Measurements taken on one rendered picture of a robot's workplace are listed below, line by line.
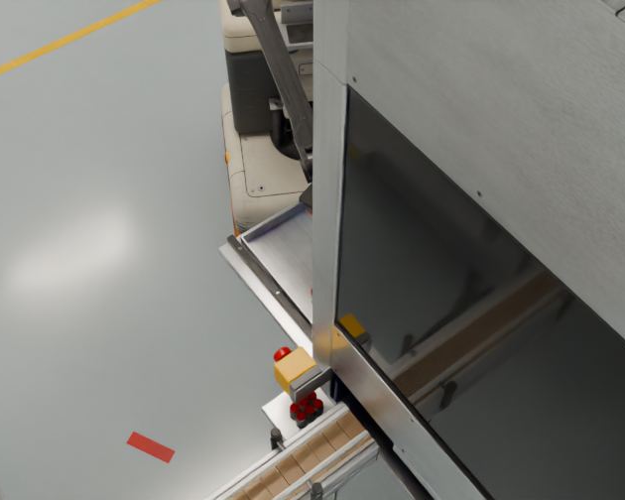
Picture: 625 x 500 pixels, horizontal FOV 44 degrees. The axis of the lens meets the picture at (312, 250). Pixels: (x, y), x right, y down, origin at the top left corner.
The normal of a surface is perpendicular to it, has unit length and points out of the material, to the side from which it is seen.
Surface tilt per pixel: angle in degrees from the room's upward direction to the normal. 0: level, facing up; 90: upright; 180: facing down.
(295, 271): 0
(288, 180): 0
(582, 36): 90
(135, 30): 0
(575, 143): 90
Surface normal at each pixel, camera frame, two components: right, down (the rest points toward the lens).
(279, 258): 0.00, -0.55
